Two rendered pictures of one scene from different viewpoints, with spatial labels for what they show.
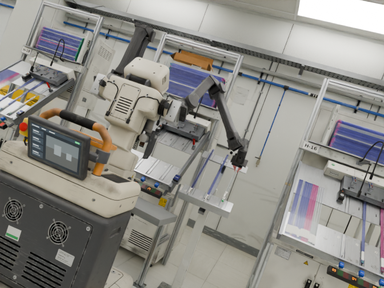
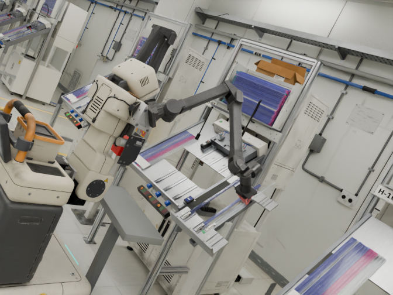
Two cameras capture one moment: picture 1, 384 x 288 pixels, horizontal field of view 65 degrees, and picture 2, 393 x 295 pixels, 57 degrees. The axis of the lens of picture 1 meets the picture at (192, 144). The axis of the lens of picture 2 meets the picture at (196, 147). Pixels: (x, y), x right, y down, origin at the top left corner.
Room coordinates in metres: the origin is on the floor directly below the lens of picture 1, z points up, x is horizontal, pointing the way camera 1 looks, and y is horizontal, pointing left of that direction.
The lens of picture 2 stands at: (0.22, -0.92, 1.39)
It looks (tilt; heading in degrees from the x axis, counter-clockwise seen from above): 8 degrees down; 29
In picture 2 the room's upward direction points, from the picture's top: 27 degrees clockwise
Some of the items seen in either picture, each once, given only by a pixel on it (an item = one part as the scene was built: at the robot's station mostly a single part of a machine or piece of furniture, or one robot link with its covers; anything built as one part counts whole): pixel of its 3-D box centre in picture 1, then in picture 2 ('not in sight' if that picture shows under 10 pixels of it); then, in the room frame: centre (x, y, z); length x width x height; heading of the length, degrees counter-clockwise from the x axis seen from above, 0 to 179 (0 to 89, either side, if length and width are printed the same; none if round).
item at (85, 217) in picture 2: not in sight; (106, 178); (2.51, 1.01, 0.39); 0.24 x 0.24 x 0.78; 74
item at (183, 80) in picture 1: (193, 86); (257, 98); (2.63, 0.17, 1.52); 0.51 x 0.13 x 0.27; 74
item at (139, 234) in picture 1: (144, 211); (189, 238); (2.77, 0.19, 0.31); 0.70 x 0.65 x 0.62; 74
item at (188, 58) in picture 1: (201, 63); (286, 72); (2.95, 0.19, 1.82); 0.68 x 0.30 x 0.20; 74
